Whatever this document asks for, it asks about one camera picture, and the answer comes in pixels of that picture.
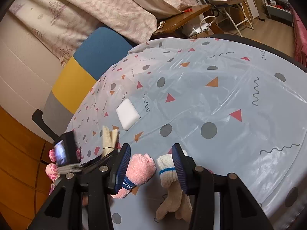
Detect white socks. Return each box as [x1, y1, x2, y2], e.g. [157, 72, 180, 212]
[156, 153, 192, 222]

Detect black camera with screen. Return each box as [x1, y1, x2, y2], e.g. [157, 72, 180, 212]
[54, 131, 79, 167]

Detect patterned beige curtain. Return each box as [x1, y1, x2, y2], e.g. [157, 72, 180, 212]
[9, 0, 198, 65]

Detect pink fabric couch cover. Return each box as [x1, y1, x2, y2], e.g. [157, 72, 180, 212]
[290, 6, 307, 67]

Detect cream mesh cloth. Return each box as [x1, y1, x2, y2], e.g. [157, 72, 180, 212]
[101, 126, 118, 159]

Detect patterned light blue tablecloth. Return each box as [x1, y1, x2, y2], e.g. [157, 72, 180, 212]
[67, 38, 306, 229]

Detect wooden side table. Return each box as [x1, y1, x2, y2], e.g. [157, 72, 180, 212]
[151, 5, 224, 39]

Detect multicolour upholstered chair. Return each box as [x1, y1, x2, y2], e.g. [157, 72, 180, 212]
[32, 26, 136, 141]

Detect white foam sponge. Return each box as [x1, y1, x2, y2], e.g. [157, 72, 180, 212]
[116, 99, 140, 131]

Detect pink towel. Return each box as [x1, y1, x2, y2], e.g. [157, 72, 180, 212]
[111, 154, 156, 199]

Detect blue folding chair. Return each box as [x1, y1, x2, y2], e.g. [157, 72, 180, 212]
[203, 0, 254, 35]

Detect pink spotted plush toy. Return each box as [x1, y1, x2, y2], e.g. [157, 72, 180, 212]
[45, 149, 82, 181]

